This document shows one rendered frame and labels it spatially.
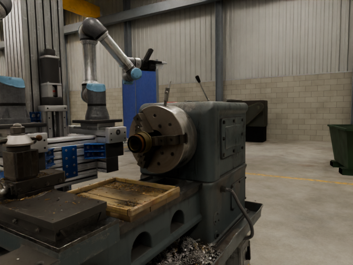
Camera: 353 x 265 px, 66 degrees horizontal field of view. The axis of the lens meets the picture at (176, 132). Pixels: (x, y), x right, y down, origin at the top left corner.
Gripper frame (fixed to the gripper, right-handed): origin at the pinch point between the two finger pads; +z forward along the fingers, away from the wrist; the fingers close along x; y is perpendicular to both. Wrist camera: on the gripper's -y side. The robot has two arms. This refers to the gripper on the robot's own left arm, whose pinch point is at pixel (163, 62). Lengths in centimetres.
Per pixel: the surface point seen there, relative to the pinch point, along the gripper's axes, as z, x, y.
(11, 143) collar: -103, 104, 31
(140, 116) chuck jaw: -53, 78, 29
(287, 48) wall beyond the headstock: 795, -507, -118
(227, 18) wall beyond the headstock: 678, -727, -239
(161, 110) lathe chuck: -45, 84, 25
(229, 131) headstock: -2, 83, 38
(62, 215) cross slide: -93, 127, 44
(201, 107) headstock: -25, 87, 24
